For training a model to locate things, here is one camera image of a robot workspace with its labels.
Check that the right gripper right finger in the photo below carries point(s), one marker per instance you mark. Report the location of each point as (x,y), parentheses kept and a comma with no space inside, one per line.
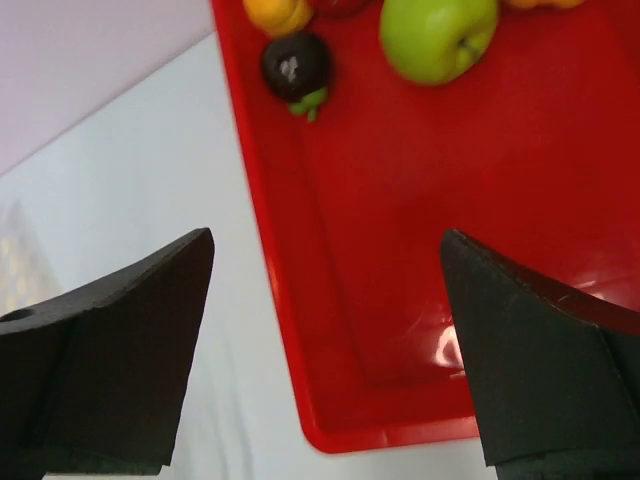
(553,371)

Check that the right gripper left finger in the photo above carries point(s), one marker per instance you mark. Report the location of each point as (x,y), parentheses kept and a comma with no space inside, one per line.
(93,381)

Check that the green toy apple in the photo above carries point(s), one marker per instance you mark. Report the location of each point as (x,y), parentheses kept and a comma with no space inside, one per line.
(431,43)

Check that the dotted clear zip bag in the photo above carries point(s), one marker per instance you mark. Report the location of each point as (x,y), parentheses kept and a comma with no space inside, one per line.
(27,276)

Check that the red plastic tray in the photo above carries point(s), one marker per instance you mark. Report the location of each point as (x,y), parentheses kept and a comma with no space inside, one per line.
(534,152)

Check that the dark mangosteen toy front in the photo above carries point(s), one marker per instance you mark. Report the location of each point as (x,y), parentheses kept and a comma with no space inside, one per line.
(297,68)

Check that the orange toy fruit pieces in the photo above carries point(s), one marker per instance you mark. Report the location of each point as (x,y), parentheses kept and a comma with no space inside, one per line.
(531,4)

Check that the yellow toy fruit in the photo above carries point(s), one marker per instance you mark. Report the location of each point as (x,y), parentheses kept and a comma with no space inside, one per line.
(278,17)

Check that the red toy fruit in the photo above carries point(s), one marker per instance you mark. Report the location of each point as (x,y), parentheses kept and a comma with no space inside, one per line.
(338,8)

